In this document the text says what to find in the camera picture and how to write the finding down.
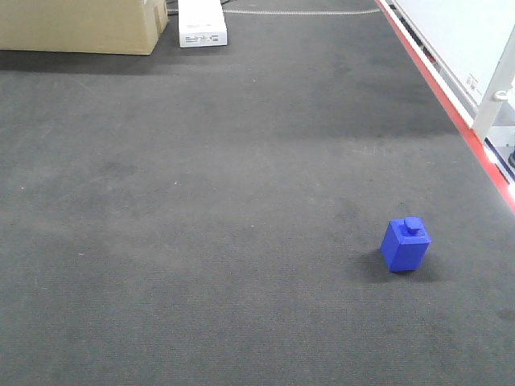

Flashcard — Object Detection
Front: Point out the blue plastic block part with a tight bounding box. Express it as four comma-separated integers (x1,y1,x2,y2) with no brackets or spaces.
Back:
380,216,431,273

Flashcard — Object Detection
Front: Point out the long white carton box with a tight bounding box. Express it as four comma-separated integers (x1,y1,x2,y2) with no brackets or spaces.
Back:
178,0,228,48

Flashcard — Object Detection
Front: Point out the large cardboard box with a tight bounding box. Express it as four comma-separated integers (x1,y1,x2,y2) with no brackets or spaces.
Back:
1,1,168,55

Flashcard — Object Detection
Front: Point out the white whiteboard panel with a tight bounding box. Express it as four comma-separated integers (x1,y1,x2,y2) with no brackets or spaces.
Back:
392,0,515,106

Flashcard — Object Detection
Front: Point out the white whiteboard stand leg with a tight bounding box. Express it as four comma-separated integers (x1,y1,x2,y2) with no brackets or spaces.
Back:
472,29,514,143

